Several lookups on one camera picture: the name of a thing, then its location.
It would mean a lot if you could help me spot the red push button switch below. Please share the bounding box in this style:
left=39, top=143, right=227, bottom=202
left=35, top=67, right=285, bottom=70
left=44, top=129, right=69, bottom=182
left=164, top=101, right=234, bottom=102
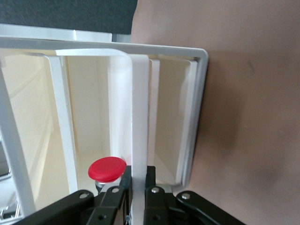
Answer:
left=88, top=156, right=127, bottom=195

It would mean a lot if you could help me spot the white drawer cabinet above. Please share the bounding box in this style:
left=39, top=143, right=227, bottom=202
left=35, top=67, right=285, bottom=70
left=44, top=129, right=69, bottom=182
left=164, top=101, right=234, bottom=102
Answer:
left=0, top=23, right=209, bottom=225

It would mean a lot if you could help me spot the brown table cover sheet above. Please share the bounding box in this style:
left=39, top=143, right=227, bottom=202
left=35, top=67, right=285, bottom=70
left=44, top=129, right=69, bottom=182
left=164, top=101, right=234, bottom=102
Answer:
left=131, top=0, right=300, bottom=225

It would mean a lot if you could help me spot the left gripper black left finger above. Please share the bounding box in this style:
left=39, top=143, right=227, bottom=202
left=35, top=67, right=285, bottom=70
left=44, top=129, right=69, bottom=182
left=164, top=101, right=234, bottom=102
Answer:
left=14, top=165, right=133, bottom=225

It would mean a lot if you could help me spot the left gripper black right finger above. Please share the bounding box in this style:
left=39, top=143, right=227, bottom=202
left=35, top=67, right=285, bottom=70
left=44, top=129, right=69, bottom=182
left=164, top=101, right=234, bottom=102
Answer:
left=144, top=165, right=247, bottom=225

